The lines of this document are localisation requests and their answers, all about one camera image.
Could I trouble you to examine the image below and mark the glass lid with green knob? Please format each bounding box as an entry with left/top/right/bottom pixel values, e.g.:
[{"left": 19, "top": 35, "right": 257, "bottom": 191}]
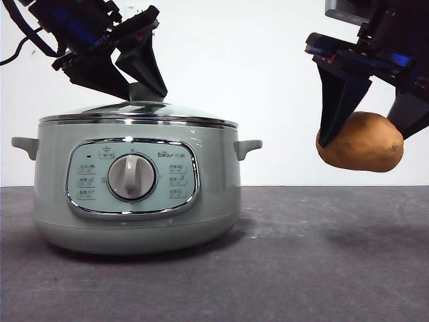
[{"left": 39, "top": 82, "right": 239, "bottom": 129}]

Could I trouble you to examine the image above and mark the brown potato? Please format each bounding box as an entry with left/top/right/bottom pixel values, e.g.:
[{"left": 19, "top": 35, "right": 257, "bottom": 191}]
[{"left": 315, "top": 111, "right": 404, "bottom": 173}]

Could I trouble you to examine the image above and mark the pale green electric cooking pot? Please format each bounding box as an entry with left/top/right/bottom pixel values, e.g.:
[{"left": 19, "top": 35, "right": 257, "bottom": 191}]
[{"left": 11, "top": 119, "right": 263, "bottom": 256}]

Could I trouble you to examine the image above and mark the black cable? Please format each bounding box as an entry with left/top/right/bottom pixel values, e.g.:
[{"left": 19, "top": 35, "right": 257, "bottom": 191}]
[{"left": 0, "top": 0, "right": 66, "bottom": 66}]

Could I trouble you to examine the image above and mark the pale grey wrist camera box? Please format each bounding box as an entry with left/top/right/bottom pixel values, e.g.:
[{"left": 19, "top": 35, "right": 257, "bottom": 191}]
[{"left": 324, "top": 0, "right": 373, "bottom": 25}]

